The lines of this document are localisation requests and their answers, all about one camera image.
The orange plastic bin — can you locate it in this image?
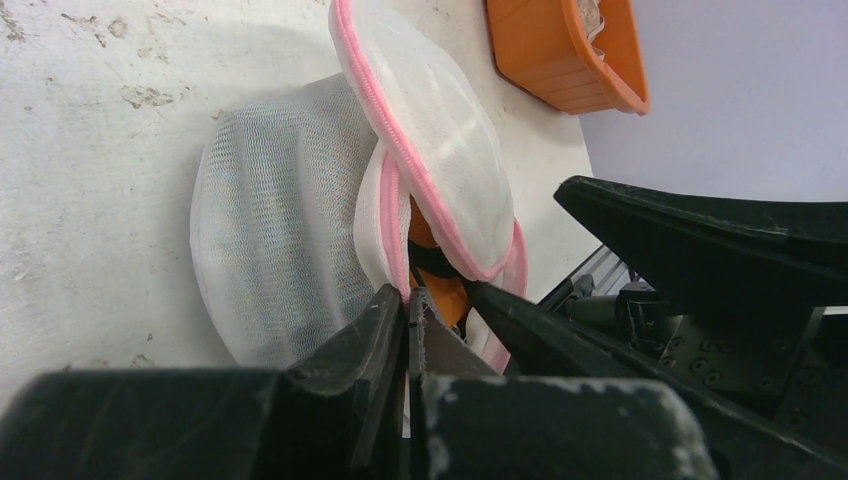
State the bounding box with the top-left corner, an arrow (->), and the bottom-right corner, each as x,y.
485,0 -> 650,116

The pink-trimmed mesh laundry bag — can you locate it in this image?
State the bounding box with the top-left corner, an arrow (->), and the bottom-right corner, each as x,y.
190,1 -> 528,368

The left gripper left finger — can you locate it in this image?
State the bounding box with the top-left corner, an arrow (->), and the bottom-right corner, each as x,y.
1,286 -> 406,479

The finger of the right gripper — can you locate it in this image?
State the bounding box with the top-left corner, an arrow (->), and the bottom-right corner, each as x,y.
554,176 -> 847,328
464,281 -> 847,479

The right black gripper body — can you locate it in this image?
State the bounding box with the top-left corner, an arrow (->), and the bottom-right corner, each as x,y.
616,284 -> 847,453

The orange and black bra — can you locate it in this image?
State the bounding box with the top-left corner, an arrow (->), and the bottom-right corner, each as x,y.
407,198 -> 471,338

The beige lace bra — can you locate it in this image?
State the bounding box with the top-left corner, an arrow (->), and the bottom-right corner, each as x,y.
576,0 -> 605,44

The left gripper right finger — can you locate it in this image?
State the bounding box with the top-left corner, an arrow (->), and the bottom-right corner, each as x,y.
409,288 -> 719,479

